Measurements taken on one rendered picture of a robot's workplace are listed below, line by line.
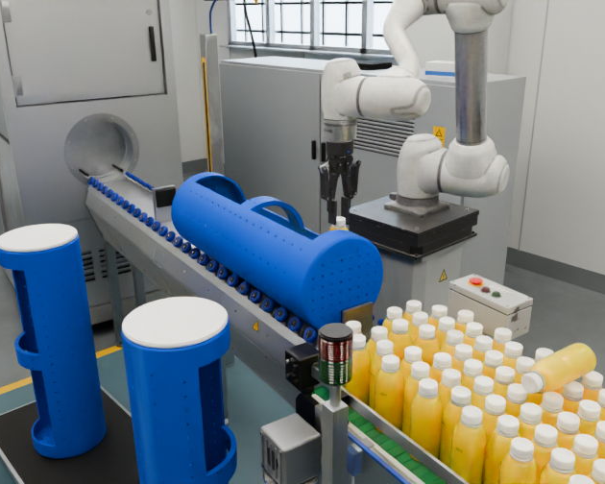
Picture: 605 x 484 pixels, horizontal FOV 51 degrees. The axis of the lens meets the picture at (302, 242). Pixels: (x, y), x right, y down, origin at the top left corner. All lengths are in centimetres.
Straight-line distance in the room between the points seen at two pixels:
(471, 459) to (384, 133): 257
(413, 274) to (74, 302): 125
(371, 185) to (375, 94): 220
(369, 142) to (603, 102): 149
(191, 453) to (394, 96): 106
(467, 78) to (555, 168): 250
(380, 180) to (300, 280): 211
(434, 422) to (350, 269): 54
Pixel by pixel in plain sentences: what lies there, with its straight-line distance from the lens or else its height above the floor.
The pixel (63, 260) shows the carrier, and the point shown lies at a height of 97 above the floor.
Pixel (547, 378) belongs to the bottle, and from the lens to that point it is 136.
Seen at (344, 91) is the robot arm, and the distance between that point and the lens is 166.
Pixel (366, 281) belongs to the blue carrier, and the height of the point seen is 108.
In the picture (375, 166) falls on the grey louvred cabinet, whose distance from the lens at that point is 373.
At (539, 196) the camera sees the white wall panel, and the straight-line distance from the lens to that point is 464.
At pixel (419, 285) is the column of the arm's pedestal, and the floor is 85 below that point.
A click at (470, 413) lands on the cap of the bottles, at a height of 108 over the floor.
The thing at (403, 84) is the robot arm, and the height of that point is 163.
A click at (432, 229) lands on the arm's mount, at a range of 221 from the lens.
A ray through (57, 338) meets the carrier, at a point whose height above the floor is 68.
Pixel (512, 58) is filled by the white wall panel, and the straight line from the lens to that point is 464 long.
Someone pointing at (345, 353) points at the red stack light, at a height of 122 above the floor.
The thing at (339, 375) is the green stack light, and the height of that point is 118.
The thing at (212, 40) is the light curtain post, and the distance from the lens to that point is 298.
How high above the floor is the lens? 182
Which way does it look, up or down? 21 degrees down
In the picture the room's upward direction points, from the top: 1 degrees counter-clockwise
